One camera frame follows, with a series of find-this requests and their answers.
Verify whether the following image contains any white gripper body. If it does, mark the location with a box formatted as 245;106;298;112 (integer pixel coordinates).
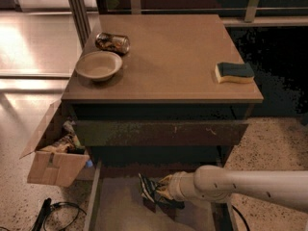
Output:
167;171;196;201

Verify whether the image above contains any blue chip bag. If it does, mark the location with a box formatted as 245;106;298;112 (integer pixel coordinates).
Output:
139;174;185;210

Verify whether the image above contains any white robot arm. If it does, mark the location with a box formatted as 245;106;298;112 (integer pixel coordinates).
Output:
157;166;308;213

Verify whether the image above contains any open middle drawer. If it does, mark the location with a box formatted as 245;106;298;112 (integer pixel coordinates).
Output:
83;162;239;231

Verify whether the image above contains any wooden drawer cabinet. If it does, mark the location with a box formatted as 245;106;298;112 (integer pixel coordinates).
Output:
61;13;265;231

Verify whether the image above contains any open cardboard box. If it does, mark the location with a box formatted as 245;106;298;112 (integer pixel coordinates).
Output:
21;100;90;187

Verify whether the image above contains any black device on floor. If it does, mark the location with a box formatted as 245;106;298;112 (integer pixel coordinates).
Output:
31;198;51;231

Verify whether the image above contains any blue and yellow sponge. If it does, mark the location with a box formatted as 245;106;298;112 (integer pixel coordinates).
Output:
215;63;255;84

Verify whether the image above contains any beige ceramic bowl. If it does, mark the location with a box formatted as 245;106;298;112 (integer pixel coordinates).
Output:
75;51;122;82

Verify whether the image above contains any crushed metal can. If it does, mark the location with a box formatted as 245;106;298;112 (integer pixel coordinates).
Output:
95;33;130;55

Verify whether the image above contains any black cable right floor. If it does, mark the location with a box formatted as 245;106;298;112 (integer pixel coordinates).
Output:
231;205;251;231

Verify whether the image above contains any black cable on floor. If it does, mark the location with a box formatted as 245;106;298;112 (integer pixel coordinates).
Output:
42;201;88;231

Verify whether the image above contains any metal window frame post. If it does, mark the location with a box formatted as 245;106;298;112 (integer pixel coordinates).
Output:
68;0;90;48

